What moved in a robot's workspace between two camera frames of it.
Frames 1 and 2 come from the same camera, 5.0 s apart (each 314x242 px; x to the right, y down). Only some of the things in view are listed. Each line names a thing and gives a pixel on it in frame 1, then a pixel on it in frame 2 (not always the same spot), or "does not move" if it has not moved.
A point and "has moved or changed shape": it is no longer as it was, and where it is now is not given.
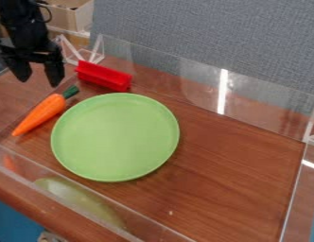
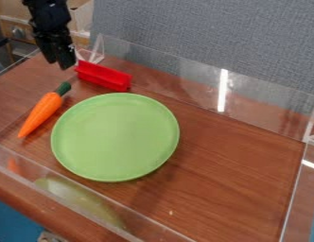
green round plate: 115,137 does not move
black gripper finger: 56,71 -> 65,51
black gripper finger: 21,68 -> 49,45
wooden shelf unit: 62,37 does not move
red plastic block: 105,77 does not move
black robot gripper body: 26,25 -> 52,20
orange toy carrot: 46,110 has moved or changed shape
